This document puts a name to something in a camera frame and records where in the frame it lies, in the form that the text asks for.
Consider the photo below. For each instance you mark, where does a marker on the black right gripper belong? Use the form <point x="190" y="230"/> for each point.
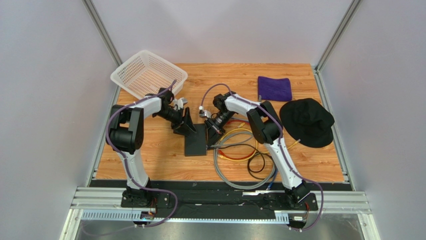
<point x="212" y="124"/>

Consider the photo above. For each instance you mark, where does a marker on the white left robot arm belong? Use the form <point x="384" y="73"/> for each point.
<point x="125" y="135"/>

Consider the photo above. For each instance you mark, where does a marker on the purple folded cloth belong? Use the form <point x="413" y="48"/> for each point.
<point x="272" y="89"/>

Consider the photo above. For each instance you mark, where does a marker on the black bucket hat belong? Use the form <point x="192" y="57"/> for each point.
<point x="308" y="121"/>

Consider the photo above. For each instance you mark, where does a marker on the black network switch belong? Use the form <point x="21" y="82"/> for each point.
<point x="195" y="144"/>

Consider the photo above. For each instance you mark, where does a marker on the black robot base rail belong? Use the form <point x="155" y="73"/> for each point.
<point x="205" y="199"/>

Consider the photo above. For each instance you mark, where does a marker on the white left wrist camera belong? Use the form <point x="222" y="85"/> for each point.
<point x="179" y="103"/>

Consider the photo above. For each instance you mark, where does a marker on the white plastic basket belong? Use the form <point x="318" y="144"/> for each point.
<point x="146" y="73"/>

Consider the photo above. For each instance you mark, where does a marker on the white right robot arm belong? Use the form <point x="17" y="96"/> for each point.
<point x="267" y="130"/>

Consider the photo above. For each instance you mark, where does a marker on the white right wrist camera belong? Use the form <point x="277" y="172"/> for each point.
<point x="203" y="113"/>

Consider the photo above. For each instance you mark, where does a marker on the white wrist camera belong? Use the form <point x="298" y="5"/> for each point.
<point x="179" y="103"/>
<point x="203" y="113"/>

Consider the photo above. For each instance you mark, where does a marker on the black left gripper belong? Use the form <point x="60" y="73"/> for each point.
<point x="187" y="124"/>

